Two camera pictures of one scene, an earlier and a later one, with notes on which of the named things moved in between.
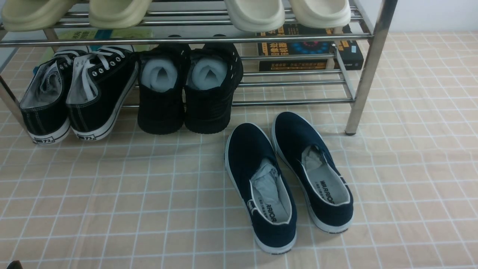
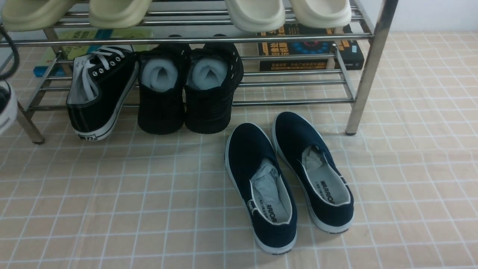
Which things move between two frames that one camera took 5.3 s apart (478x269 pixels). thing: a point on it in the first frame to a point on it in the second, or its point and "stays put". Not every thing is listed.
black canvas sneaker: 100,80 stays put
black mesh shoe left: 162,72 stays put
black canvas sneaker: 44,104 to 9,109
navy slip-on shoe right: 302,147 stays put
